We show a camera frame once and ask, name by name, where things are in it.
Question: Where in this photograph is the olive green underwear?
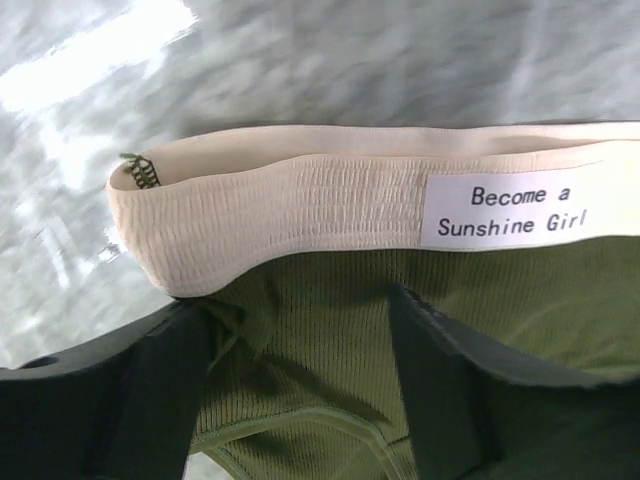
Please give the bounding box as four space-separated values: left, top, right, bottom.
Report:
107 122 639 479

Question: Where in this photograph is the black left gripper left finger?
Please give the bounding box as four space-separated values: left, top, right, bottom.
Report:
1 302 215 480

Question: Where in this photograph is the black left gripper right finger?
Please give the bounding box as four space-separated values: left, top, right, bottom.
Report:
389 285 639 479

